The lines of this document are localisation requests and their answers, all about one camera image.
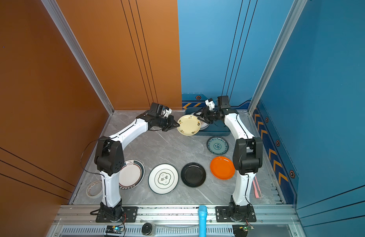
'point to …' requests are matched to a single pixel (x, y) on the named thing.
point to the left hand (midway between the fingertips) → (180, 123)
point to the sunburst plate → (203, 125)
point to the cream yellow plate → (189, 125)
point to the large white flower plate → (163, 178)
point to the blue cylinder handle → (202, 217)
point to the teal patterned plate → (217, 145)
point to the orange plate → (222, 168)
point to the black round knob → (147, 228)
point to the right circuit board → (247, 226)
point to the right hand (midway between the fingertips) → (195, 116)
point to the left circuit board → (114, 229)
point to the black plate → (193, 175)
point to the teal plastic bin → (219, 129)
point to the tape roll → (94, 189)
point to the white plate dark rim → (131, 175)
